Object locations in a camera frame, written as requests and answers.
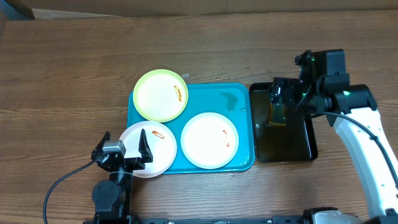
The pink-white plate with stain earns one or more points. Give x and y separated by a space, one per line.
162 144

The yellow-green plate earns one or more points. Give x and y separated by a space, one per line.
160 95

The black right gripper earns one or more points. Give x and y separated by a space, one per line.
286 89

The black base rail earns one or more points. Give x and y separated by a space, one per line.
278 219

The black water basin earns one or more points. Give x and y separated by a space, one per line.
293 141

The cardboard board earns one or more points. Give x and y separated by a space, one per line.
127 8

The yellow green sponge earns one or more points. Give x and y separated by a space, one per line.
277 115

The white plate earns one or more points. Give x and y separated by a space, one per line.
209 140

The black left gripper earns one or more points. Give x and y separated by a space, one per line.
147 156

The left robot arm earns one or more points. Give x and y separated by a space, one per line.
112 197

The teal plastic tray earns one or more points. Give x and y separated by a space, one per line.
228 99

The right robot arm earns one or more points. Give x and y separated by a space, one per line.
323 88

